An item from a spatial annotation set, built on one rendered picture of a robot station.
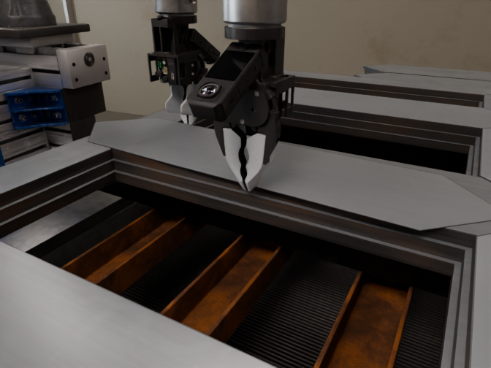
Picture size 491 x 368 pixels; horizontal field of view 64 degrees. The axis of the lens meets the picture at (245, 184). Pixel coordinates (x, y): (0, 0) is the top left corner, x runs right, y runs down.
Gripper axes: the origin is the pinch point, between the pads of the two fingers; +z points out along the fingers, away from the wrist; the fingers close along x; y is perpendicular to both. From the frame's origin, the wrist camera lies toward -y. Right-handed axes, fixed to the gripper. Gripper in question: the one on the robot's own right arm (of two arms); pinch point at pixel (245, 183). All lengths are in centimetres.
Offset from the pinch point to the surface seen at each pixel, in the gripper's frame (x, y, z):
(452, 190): -24.9, 13.4, 0.7
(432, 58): 2, 276, 17
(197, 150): 14.3, 8.8, 0.7
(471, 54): -22, 279, 13
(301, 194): -7.4, 2.1, 0.7
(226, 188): 4.4, 2.1, 2.6
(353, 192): -13.3, 6.1, 0.7
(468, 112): -25, 59, 1
